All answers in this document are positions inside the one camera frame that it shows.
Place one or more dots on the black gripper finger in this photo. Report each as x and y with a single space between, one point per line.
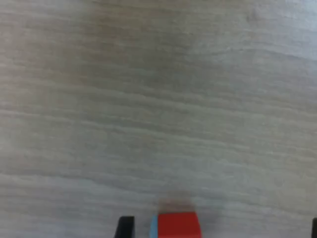
124 226
314 228

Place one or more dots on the red cube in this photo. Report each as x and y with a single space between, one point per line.
178 225

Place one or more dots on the small table sticker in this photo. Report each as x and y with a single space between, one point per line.
153 228

